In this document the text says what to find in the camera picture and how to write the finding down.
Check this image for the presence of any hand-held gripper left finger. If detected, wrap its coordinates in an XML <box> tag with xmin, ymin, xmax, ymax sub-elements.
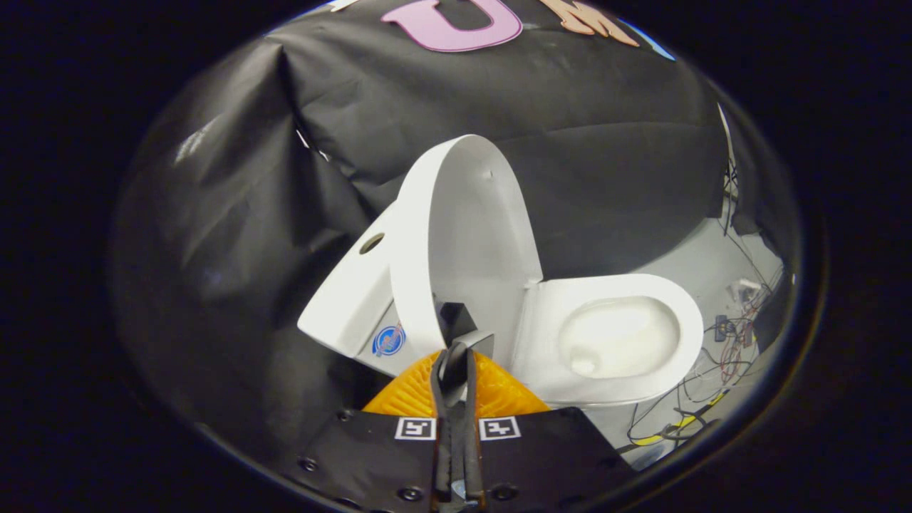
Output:
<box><xmin>296</xmin><ymin>349</ymin><xmax>457</xmax><ymax>513</ymax></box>

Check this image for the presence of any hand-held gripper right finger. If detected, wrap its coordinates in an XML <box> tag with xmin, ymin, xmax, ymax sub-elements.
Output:
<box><xmin>456</xmin><ymin>348</ymin><xmax>636</xmax><ymax>513</ymax></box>

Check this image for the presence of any white toilet lid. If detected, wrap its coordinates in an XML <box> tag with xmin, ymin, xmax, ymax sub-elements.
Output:
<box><xmin>390</xmin><ymin>135</ymin><xmax>544</xmax><ymax>371</ymax></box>

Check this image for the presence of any white ceramic toilet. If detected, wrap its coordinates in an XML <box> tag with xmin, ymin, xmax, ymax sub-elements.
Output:
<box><xmin>297</xmin><ymin>203</ymin><xmax>705</xmax><ymax>408</ymax></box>

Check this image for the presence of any yellow black hazard tape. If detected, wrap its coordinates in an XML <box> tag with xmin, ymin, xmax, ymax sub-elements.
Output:
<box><xmin>633</xmin><ymin>390</ymin><xmax>729</xmax><ymax>447</ymax></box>

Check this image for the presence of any black backdrop cloth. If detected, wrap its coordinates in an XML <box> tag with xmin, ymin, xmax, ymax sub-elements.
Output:
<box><xmin>110</xmin><ymin>0</ymin><xmax>793</xmax><ymax>492</ymax></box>

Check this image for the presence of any black stand pole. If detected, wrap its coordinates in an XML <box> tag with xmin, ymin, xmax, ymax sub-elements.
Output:
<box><xmin>716</xmin><ymin>105</ymin><xmax>740</xmax><ymax>236</ymax></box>

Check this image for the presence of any tangle of thin floor cables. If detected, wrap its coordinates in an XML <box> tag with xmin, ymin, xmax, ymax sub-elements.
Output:
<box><xmin>627</xmin><ymin>281</ymin><xmax>784</xmax><ymax>447</ymax></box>

